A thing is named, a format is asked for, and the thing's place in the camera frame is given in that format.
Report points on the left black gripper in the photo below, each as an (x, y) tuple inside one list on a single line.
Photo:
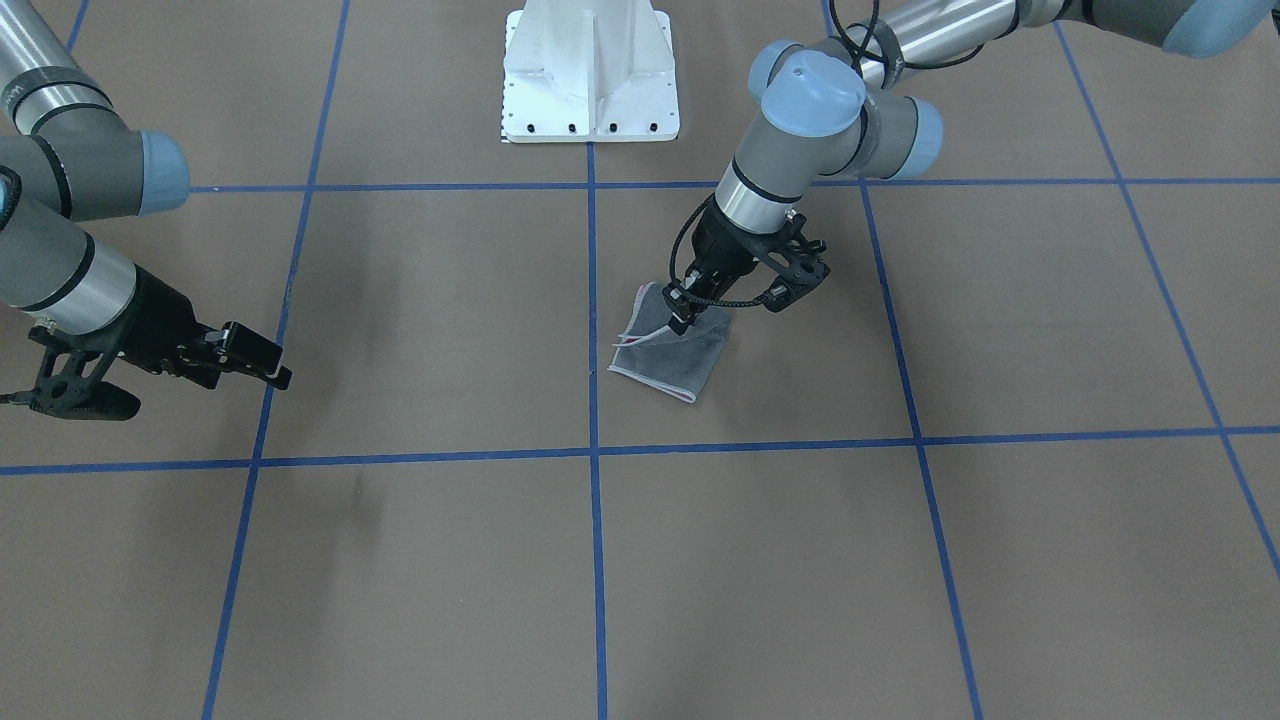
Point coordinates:
[(717, 244)]

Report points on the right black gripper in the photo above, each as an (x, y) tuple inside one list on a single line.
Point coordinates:
[(163, 319)]

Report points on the pink and grey towel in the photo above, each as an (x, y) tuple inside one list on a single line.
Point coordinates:
[(652, 354)]

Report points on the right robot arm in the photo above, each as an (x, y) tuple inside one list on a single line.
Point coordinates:
[(73, 160)]

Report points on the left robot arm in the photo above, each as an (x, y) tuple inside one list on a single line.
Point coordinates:
[(828, 110)]

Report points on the brown paper table cover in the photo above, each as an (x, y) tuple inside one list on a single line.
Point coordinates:
[(1017, 457)]

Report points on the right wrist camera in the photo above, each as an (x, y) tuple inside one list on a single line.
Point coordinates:
[(70, 380)]

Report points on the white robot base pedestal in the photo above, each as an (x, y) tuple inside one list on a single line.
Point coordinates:
[(589, 71)]

